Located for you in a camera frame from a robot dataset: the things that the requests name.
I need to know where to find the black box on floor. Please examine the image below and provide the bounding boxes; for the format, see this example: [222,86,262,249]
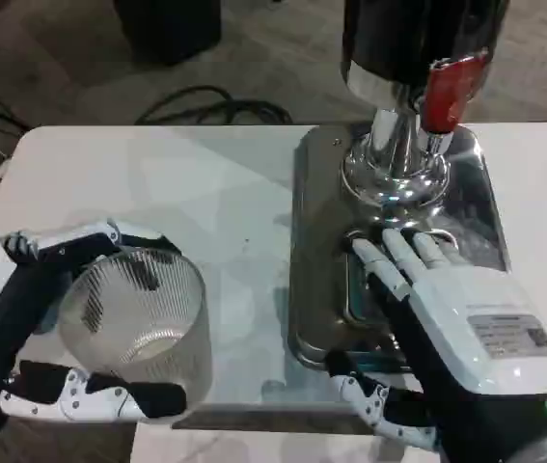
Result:
[111,0,224,68]

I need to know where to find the clear ribbed glass cup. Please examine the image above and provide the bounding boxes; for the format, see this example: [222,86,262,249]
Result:
[57,244,214,404]

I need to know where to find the red tap handle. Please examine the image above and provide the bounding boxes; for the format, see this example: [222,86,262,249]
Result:
[421,53,490,134]

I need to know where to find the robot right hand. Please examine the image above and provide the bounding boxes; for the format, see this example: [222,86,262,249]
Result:
[323,226,547,463]

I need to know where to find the black and chrome drink dispenser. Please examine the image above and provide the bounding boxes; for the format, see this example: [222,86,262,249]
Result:
[339,0,502,204]

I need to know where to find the coiled black floor cable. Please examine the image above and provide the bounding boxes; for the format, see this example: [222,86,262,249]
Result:
[134,85,294,127]

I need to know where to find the steel drip tray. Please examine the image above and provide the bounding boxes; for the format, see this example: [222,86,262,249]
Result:
[287,123,513,373]

